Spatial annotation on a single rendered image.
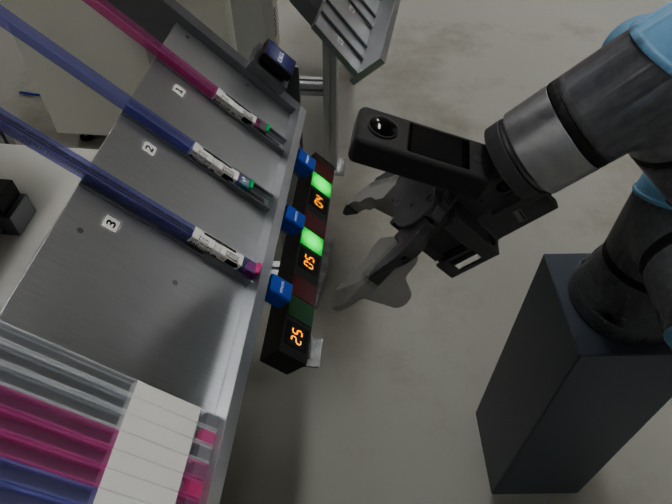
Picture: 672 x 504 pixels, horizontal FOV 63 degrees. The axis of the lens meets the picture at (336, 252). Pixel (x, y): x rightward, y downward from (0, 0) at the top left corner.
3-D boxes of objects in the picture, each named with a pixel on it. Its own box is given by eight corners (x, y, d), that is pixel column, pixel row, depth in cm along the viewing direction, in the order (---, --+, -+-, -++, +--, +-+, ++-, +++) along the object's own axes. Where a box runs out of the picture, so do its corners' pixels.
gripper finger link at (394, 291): (378, 347, 51) (445, 273, 49) (331, 319, 48) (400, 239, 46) (367, 329, 54) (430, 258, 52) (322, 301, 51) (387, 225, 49)
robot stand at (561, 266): (553, 411, 125) (660, 251, 84) (578, 493, 113) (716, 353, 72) (475, 412, 125) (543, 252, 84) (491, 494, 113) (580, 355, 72)
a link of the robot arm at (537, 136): (556, 125, 37) (538, 62, 43) (498, 161, 40) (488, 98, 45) (610, 186, 41) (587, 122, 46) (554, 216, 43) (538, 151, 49)
